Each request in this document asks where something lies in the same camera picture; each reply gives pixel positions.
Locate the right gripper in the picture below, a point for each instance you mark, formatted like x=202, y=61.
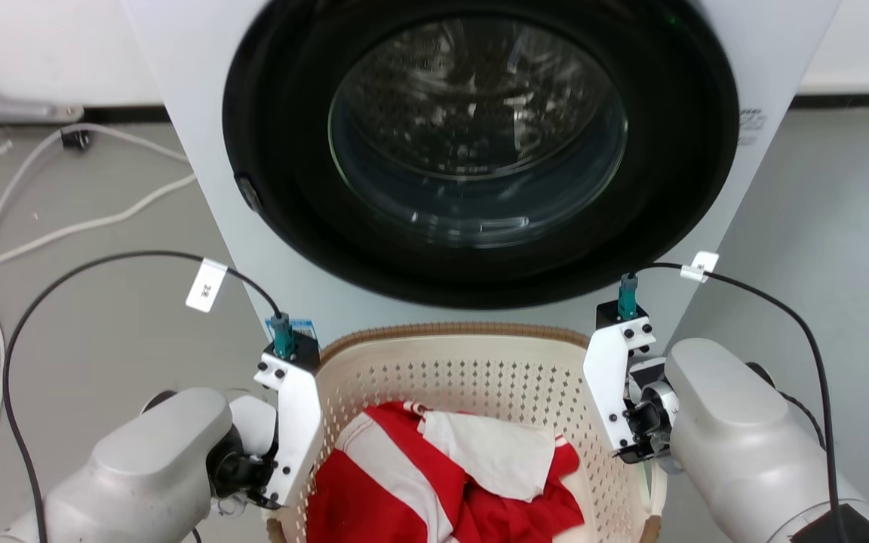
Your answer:
x=644, y=418

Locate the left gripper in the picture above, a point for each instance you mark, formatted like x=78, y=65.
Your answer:
x=234, y=469

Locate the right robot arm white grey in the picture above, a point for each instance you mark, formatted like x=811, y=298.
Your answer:
x=744, y=437

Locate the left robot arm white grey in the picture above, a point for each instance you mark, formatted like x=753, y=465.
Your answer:
x=140, y=467

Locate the cream perforated laundry basket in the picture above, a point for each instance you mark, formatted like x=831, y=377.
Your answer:
x=472, y=377

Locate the white cloth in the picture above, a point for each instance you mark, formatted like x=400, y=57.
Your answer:
x=495, y=452

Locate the blue washer sticker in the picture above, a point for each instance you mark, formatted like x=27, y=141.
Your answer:
x=303, y=326

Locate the red and white garment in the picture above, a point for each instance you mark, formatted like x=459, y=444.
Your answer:
x=397, y=490

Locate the black round washer door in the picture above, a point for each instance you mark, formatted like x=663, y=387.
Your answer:
x=480, y=136

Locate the white front-load washing machine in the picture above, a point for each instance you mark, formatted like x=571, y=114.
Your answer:
x=201, y=90

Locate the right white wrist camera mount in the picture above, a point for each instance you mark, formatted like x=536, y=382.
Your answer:
x=606, y=369

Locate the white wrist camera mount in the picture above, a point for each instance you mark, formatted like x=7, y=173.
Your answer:
x=300, y=422
x=606, y=369

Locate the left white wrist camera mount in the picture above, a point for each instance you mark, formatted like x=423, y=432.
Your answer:
x=300, y=422

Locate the grey metal floor bracket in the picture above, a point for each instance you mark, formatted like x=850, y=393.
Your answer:
x=4, y=102

